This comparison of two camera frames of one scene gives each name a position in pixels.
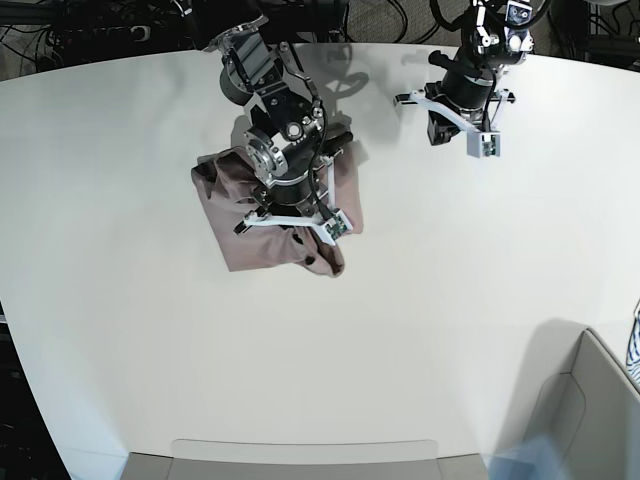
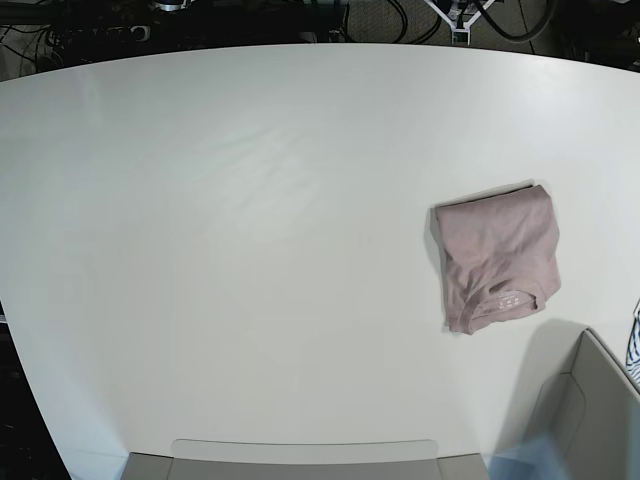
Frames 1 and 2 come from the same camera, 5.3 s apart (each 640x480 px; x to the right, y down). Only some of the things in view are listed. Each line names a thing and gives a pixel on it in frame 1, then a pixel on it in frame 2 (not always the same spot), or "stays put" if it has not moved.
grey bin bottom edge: x=404 y=459 stays put
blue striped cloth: x=633 y=347 stays put
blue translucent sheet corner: x=538 y=457 stays put
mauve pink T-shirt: x=227 y=181 to x=500 y=255
